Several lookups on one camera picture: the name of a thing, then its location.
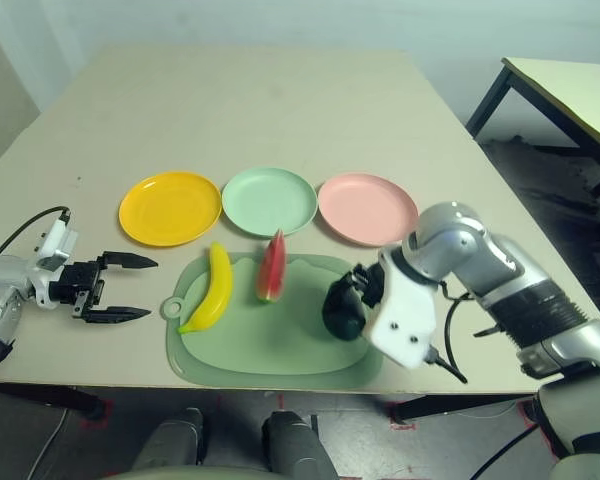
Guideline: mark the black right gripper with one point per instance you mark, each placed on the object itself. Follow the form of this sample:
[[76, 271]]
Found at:
[[372, 285]]

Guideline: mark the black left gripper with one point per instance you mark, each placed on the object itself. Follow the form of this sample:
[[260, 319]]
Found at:
[[82, 282]]

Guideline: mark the dark green toy avocado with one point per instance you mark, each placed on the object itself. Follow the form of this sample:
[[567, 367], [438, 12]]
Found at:
[[342, 315]]

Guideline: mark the red toy watermelon slice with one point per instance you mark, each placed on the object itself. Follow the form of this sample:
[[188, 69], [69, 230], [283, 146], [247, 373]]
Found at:
[[272, 275]]

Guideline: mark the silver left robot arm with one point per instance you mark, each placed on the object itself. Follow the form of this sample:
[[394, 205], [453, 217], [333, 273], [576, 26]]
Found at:
[[2, 290]]

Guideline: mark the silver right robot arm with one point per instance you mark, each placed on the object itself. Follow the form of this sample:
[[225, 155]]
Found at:
[[505, 280]]

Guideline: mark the pink plastic plate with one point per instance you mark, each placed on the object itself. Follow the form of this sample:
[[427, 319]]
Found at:
[[365, 207]]

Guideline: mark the yellow plastic plate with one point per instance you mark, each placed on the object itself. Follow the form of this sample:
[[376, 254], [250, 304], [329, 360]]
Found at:
[[170, 210]]

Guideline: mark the yellow toy banana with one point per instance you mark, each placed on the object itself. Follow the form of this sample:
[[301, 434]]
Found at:
[[219, 290]]

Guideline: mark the green silicone cutting mat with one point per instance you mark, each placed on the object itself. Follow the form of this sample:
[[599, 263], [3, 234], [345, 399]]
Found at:
[[270, 345]]

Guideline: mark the mint green plastic plate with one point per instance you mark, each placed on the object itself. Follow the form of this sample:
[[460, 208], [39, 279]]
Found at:
[[267, 200]]

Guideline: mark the black table base bar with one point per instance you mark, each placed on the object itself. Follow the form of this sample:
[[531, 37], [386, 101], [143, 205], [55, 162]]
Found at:
[[455, 405], [45, 397]]

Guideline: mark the grey robot left foot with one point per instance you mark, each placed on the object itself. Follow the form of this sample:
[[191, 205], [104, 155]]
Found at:
[[175, 435]]

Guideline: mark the grey robot foot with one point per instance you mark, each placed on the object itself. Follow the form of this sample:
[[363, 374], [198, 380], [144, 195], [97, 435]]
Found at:
[[175, 435], [295, 445]]

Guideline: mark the grey robot right foot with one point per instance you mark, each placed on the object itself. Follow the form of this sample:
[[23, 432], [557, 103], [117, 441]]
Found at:
[[295, 445]]

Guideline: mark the grey robot torso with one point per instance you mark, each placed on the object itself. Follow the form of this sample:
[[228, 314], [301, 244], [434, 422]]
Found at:
[[190, 474]]

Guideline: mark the beige side table black legs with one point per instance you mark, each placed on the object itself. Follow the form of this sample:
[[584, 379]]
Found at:
[[565, 95]]

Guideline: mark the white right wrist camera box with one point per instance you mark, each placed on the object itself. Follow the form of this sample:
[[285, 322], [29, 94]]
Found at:
[[405, 315]]

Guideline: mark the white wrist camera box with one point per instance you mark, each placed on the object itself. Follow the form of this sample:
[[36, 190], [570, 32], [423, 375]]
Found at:
[[405, 315], [55, 247]]

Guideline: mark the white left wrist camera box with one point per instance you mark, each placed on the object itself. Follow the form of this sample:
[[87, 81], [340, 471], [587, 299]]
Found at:
[[55, 247]]

